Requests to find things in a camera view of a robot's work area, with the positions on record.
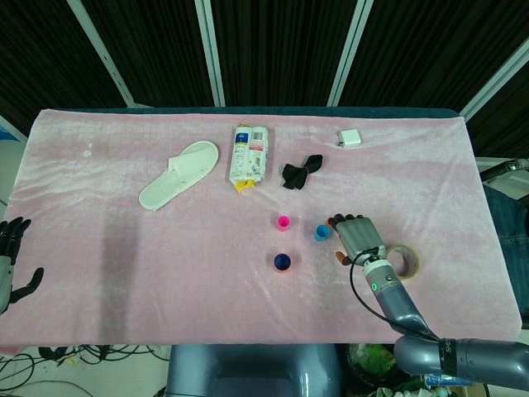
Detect white frame post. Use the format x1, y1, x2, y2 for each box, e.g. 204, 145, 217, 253
193, 0, 226, 107
326, 0, 375, 107
458, 36, 529, 121
65, 0, 136, 107

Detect white disposable slipper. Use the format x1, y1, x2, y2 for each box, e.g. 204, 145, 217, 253
138, 141, 219, 212

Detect white snack package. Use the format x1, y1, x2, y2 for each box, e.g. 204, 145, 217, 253
228, 122, 269, 194

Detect black floor cables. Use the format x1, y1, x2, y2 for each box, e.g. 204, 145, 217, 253
0, 345, 170, 375

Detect white charger plug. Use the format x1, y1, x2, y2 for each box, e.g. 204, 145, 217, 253
335, 128, 364, 148

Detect blue-grey robot torso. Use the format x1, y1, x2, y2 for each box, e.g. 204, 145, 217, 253
164, 342, 344, 397

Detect person in jeans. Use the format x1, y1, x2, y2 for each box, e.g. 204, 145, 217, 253
483, 181, 529, 319

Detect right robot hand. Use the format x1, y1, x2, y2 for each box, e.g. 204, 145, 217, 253
326, 213, 388, 268

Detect pink velvet table cloth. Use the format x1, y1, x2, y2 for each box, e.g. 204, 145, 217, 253
0, 108, 522, 355

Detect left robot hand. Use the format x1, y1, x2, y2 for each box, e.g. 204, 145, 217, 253
0, 218, 45, 315

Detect black cloth bundle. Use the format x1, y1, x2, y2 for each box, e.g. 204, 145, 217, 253
281, 154, 324, 192

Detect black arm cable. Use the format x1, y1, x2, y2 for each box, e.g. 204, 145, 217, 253
349, 246, 439, 342

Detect yellowish tape roll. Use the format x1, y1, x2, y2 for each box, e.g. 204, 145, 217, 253
384, 243, 422, 282

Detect orange plastic cup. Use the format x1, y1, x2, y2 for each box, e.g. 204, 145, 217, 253
274, 252, 293, 275

